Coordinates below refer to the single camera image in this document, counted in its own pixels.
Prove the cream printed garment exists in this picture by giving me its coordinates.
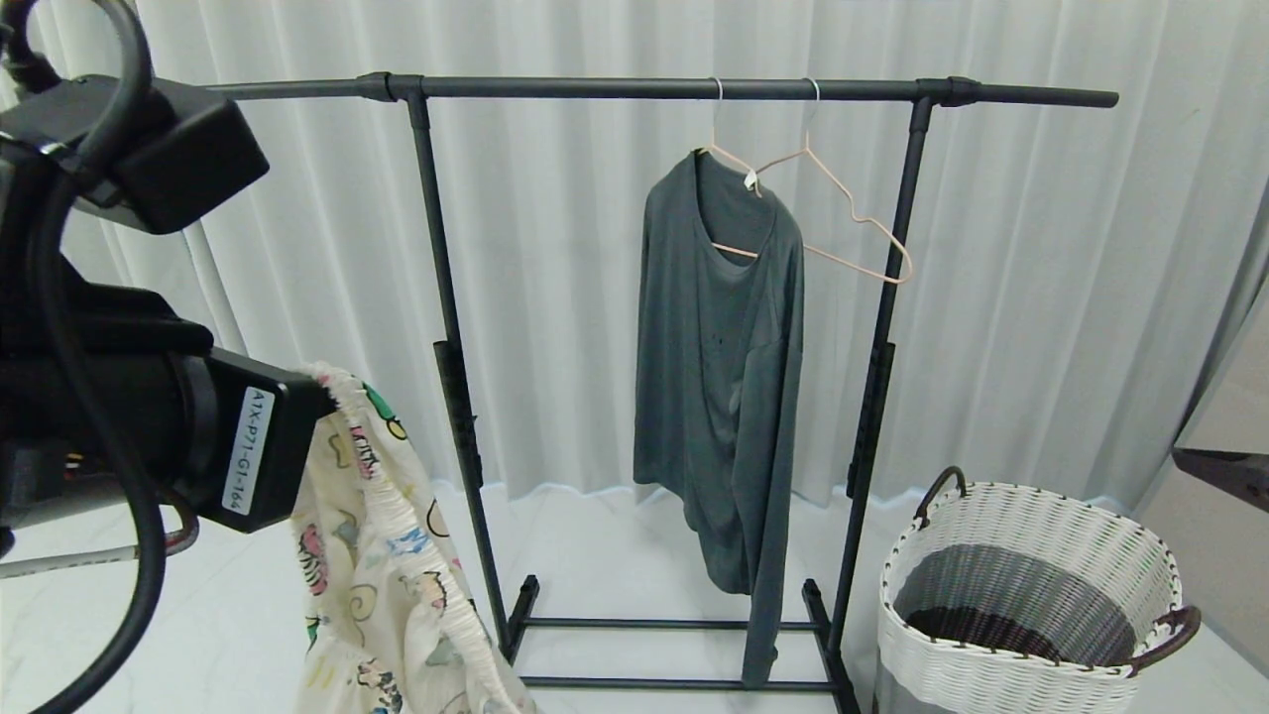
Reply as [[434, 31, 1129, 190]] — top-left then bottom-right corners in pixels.
[[290, 362, 541, 714]]

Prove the black clothes rack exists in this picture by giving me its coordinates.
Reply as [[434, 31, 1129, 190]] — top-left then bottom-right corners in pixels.
[[203, 71, 1121, 714]]

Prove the black cable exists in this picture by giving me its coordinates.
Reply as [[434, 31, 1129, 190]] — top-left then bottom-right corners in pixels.
[[0, 0, 165, 714]]

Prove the white laundry basket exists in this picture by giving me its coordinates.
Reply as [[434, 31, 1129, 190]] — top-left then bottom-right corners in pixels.
[[877, 466, 1203, 714]]

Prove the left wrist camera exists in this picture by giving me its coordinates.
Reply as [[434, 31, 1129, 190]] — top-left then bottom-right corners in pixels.
[[0, 74, 271, 236]]

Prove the pink clothes hanger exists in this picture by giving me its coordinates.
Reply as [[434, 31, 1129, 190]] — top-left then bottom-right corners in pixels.
[[753, 77, 915, 287], [694, 77, 766, 261]]

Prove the dark grey sleeveless top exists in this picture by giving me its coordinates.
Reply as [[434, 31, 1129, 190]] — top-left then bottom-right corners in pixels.
[[634, 149, 806, 690]]

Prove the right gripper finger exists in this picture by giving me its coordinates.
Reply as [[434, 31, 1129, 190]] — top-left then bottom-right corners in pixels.
[[1173, 448, 1269, 515]]

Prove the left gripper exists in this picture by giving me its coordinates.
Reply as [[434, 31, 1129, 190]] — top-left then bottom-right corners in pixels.
[[0, 288, 338, 534]]

